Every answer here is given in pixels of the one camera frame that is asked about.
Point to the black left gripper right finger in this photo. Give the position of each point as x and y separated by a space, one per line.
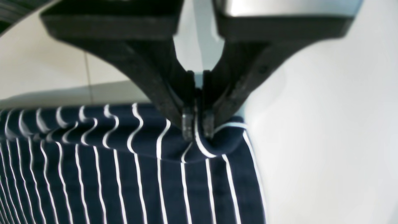
259 36

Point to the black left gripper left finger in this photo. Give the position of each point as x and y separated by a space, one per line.
136 37

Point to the navy white striped T-shirt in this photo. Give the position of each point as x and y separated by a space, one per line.
124 164

